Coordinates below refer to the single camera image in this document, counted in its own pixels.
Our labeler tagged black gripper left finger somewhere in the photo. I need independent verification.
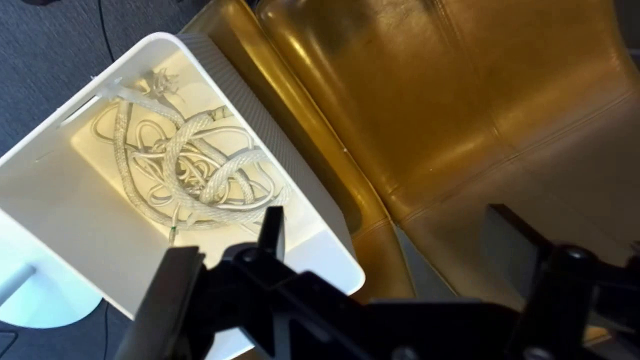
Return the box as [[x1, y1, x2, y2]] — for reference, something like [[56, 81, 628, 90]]
[[114, 205, 365, 360]]

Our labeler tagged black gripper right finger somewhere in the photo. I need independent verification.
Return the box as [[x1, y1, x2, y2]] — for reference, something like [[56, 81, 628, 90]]
[[487, 202, 640, 360]]

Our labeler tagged thin white cable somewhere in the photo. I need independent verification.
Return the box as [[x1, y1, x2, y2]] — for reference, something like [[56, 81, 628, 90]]
[[129, 119, 276, 217]]

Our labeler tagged white plastic storage bin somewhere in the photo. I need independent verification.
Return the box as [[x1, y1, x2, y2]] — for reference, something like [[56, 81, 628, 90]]
[[0, 30, 369, 360]]

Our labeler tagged white round base stand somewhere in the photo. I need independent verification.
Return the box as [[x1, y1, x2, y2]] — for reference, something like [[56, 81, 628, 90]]
[[0, 210, 104, 331]]

